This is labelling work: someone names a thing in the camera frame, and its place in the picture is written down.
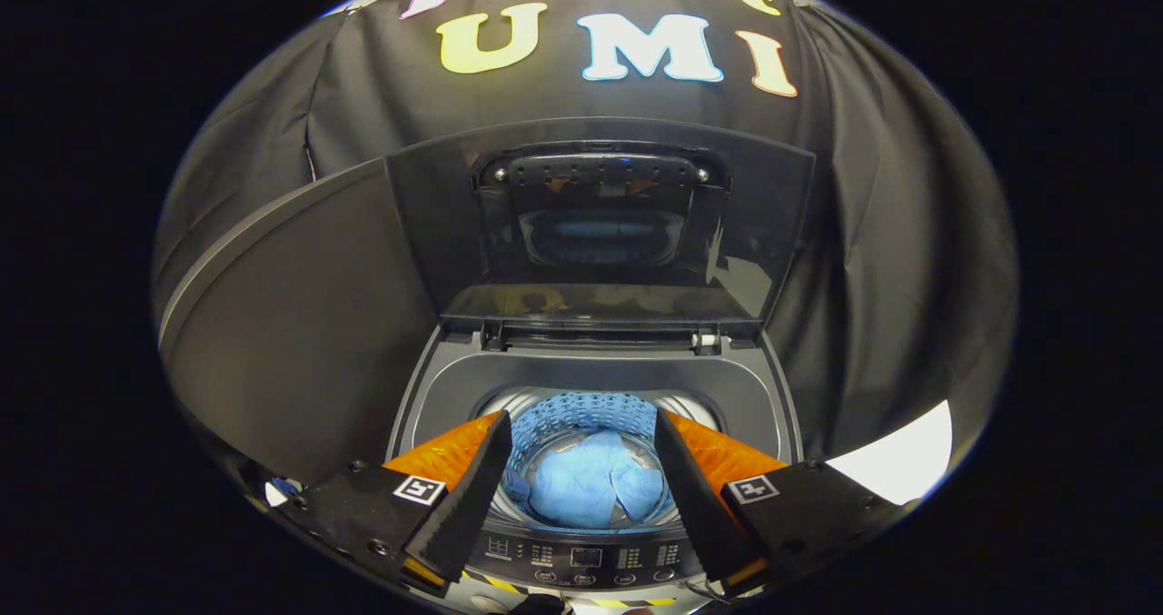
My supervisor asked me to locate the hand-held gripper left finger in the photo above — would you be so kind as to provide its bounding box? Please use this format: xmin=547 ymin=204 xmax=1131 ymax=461
xmin=282 ymin=409 xmax=514 ymax=598

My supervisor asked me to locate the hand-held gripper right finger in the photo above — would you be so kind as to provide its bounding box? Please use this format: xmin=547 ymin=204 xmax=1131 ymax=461
xmin=654 ymin=406 xmax=910 ymax=598

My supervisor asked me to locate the light blue polo shirt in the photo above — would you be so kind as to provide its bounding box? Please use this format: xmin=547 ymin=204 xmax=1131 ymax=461
xmin=504 ymin=429 xmax=669 ymax=530

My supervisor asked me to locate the dark grey washing machine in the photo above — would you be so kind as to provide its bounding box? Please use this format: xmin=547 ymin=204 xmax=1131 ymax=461
xmin=386 ymin=320 xmax=805 ymax=614

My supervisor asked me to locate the glossy black washing machine lid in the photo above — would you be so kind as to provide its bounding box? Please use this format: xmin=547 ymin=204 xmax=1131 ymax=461
xmin=386 ymin=117 xmax=817 ymax=339

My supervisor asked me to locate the yellow black striped tape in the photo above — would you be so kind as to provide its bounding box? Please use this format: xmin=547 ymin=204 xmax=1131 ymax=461
xmin=459 ymin=568 xmax=681 ymax=611

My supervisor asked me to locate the white flat panel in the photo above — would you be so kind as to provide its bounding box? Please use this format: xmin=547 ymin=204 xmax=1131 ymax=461
xmin=825 ymin=400 xmax=955 ymax=507

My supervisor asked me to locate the grey cabinet with dark top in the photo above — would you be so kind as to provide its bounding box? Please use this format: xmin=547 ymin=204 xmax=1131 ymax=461
xmin=159 ymin=159 xmax=442 ymax=489

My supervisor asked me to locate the black backdrop cloth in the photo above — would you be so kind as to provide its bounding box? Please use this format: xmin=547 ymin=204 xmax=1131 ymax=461
xmin=153 ymin=0 xmax=1019 ymax=471

